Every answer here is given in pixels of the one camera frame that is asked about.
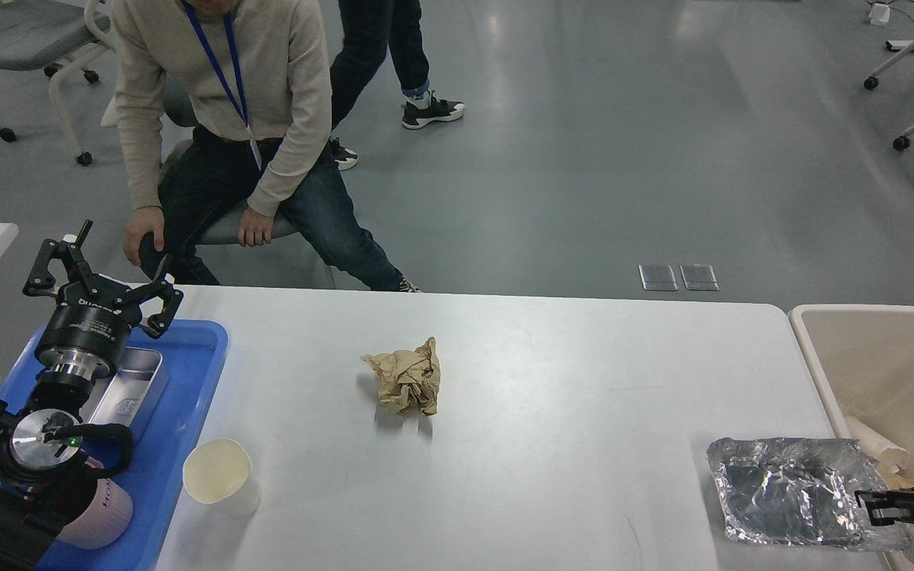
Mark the beige plastic bin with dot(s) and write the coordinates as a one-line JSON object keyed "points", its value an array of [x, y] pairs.
{"points": [[861, 358]]}

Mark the brown paper trash in bin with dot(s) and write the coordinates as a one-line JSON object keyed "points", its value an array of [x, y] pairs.
{"points": [[891, 458]]}

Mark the metal floor outlet plate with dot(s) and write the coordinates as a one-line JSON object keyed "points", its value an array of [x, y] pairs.
{"points": [[658, 277], [699, 277]]}

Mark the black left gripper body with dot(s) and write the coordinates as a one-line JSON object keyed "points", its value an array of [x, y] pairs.
{"points": [[92, 333]]}

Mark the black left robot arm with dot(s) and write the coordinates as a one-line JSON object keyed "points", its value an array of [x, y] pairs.
{"points": [[48, 452]]}

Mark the pink ribbed mug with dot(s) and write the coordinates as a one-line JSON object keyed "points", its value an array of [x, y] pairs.
{"points": [[102, 510]]}

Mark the brown paper ball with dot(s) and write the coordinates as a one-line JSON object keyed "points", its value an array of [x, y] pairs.
{"points": [[408, 380]]}

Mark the person in beige sweater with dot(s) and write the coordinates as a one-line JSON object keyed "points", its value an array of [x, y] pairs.
{"points": [[233, 42]]}

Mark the cream paper cup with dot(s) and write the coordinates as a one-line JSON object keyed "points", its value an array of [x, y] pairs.
{"points": [[219, 473]]}

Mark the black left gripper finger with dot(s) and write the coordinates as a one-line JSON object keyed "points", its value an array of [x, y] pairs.
{"points": [[155, 324], [82, 283]]}

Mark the white power adapter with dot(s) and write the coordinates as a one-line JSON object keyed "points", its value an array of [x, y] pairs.
{"points": [[879, 14]]}

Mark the metal floor outlet plate left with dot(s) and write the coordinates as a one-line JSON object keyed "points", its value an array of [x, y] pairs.
{"points": [[658, 277]]}

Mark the silver foil bag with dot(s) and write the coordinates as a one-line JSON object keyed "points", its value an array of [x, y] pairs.
{"points": [[800, 492]]}

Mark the blue plastic tray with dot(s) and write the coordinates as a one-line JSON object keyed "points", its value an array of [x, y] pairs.
{"points": [[193, 354]]}

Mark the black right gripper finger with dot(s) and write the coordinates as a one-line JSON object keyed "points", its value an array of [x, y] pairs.
{"points": [[885, 508]]}

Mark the stainless steel rectangular tray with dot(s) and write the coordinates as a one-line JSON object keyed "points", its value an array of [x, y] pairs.
{"points": [[130, 396]]}

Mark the metal floor outlet plate right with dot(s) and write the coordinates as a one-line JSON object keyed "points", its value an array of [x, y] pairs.
{"points": [[699, 277]]}

